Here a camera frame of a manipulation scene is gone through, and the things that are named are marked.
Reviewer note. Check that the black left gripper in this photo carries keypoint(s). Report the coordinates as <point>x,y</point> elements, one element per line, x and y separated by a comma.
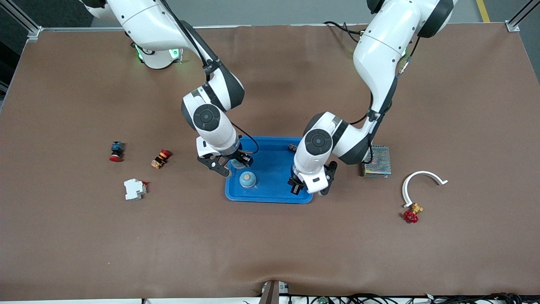
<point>296,185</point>

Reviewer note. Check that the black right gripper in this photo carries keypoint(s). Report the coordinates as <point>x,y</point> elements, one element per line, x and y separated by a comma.
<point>239,157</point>

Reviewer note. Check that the dark brown terminal block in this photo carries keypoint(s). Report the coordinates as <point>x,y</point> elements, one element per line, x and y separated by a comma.
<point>300,188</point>

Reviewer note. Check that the black connector block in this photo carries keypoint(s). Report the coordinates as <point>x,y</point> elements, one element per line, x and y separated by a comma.
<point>291,147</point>

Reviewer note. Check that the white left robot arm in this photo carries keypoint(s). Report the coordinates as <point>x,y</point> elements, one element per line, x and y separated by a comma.
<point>379,50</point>

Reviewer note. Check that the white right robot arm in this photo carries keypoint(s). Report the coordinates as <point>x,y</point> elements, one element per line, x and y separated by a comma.
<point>147,21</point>

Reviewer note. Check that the blue plastic tray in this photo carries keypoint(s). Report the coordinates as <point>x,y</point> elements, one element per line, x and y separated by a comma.
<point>272,169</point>

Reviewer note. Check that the brown table mat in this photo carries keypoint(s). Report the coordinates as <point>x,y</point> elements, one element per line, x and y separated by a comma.
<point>270,245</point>

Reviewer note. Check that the metal mesh power supply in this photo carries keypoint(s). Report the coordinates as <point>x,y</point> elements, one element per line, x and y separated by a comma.
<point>379,162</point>

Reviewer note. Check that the white circuit breaker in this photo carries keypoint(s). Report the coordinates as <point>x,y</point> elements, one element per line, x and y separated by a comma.
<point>134,189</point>

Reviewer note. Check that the brass valve red handwheel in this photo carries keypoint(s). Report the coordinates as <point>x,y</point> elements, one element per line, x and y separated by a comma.
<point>410,217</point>

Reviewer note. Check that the red emergency stop button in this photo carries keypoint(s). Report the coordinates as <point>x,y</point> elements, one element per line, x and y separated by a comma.
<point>117,150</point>

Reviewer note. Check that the white curved plastic clamp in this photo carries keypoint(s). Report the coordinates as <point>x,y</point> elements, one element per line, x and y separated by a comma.
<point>422,172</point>

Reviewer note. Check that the orange red push switch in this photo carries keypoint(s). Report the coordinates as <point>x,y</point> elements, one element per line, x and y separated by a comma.
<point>160,159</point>

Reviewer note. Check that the grey metal bracket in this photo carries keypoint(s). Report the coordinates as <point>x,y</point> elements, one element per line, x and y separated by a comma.
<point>272,293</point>

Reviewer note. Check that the aluminium frame corner post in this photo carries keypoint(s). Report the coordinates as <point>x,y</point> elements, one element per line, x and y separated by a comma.
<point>513,26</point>
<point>33,33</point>

